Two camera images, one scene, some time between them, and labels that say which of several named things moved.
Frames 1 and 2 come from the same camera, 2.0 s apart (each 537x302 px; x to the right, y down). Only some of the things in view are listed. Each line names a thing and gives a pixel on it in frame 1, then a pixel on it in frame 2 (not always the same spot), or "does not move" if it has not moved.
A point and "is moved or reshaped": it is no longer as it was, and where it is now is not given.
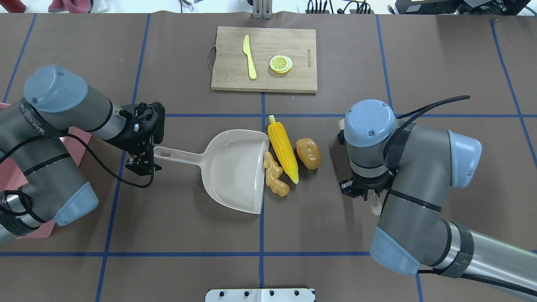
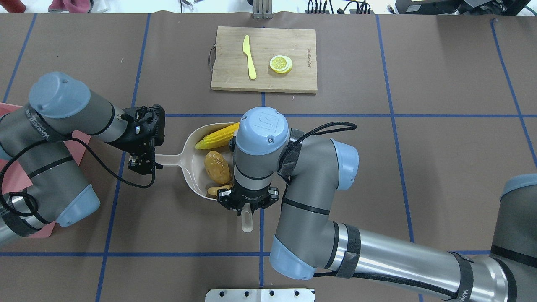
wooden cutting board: (265, 59) does not move
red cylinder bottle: (13, 6) does not move
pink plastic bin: (11, 178) does not move
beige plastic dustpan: (232, 165) is moved or reshaped
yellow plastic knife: (246, 49) does not move
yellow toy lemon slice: (280, 64) does not move
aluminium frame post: (262, 9) does not move
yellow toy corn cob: (283, 148) is moved or reshaped
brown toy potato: (308, 153) is moved or reshaped
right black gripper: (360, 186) → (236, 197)
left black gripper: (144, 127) does not move
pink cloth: (70, 6) does not move
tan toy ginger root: (273, 171) is moved or reshaped
